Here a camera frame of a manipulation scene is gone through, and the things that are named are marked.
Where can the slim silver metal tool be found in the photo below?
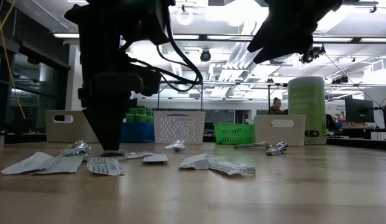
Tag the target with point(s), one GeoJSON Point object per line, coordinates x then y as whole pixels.
{"type": "Point", "coordinates": [255, 145]}

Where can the disinfecting wipes canister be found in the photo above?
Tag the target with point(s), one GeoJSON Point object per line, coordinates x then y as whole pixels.
{"type": "Point", "coordinates": [306, 102]}

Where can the blue plastic bin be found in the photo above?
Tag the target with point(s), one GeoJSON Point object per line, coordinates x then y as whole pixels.
{"type": "Point", "coordinates": [138, 132]}

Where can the person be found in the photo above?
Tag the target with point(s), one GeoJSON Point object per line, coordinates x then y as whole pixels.
{"type": "Point", "coordinates": [276, 106]}
{"type": "Point", "coordinates": [331, 123]}

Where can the white bandage packet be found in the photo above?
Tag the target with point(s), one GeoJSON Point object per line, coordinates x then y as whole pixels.
{"type": "Point", "coordinates": [195, 162]}
{"type": "Point", "coordinates": [31, 163]}
{"type": "Point", "coordinates": [105, 166]}
{"type": "Point", "coordinates": [155, 158]}
{"type": "Point", "coordinates": [231, 168]}
{"type": "Point", "coordinates": [63, 165]}
{"type": "Point", "coordinates": [136, 154]}

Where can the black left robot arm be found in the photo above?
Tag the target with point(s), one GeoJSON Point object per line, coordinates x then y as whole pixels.
{"type": "Point", "coordinates": [118, 18]}

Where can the white LED light strip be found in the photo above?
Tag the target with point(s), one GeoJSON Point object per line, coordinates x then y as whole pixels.
{"type": "Point", "coordinates": [186, 36]}
{"type": "Point", "coordinates": [66, 35]}
{"type": "Point", "coordinates": [376, 40]}
{"type": "Point", "coordinates": [230, 37]}
{"type": "Point", "coordinates": [332, 39]}

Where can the black ceiling spotlight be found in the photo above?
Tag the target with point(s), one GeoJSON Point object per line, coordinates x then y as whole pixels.
{"type": "Point", "coordinates": [315, 53]}
{"type": "Point", "coordinates": [205, 55]}

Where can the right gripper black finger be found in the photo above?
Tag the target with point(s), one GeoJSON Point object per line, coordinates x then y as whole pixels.
{"type": "Point", "coordinates": [286, 49]}
{"type": "Point", "coordinates": [268, 35]}

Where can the black computer monitor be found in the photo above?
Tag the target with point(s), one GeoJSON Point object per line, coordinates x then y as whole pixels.
{"type": "Point", "coordinates": [360, 109]}

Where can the green perforated plastic basket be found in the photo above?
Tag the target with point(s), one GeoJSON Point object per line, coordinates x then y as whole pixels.
{"type": "Point", "coordinates": [234, 133]}

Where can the black overhead frame bar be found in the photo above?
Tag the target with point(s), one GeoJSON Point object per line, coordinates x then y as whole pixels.
{"type": "Point", "coordinates": [203, 37]}

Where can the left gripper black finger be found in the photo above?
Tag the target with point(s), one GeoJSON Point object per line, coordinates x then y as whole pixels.
{"type": "Point", "coordinates": [118, 118]}
{"type": "Point", "coordinates": [102, 127]}

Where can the white perforated plastic basket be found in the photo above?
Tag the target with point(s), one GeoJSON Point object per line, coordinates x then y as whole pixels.
{"type": "Point", "coordinates": [178, 124]}

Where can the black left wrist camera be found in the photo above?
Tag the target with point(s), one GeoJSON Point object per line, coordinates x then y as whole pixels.
{"type": "Point", "coordinates": [149, 81]}

